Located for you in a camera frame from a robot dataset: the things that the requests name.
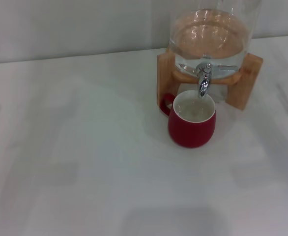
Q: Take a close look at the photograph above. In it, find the wooden dispenser stand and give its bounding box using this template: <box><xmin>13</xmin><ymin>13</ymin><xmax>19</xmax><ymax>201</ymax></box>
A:
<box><xmin>156</xmin><ymin>45</ymin><xmax>264</xmax><ymax>110</ymax></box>

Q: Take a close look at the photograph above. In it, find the glass water dispenser jar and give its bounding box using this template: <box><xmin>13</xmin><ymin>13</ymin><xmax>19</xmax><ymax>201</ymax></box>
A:
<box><xmin>169</xmin><ymin>0</ymin><xmax>254</xmax><ymax>81</ymax></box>

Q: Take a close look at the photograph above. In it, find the chrome faucet tap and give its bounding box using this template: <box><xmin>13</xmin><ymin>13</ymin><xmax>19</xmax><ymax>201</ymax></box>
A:
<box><xmin>195</xmin><ymin>62</ymin><xmax>238</xmax><ymax>99</ymax></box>

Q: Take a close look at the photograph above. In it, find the red ceramic cup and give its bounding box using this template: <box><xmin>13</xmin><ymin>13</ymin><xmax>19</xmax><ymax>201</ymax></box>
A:
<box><xmin>159</xmin><ymin>90</ymin><xmax>217</xmax><ymax>149</ymax></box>

